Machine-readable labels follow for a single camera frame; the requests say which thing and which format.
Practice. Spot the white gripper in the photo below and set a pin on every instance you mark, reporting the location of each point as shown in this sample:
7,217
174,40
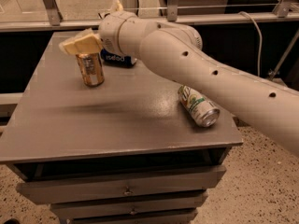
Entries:
107,32

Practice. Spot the orange soda can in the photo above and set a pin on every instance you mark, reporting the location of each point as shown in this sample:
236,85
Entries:
91,69

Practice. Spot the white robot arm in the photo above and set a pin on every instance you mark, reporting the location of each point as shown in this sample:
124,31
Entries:
170,50

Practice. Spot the blue Pepsi can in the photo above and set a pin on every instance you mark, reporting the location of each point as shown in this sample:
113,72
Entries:
108,57

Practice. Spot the white green 7UP can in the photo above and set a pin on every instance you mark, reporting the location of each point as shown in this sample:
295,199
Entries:
202,111

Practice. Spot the grey drawer cabinet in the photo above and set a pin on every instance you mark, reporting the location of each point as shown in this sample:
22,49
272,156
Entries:
125,152

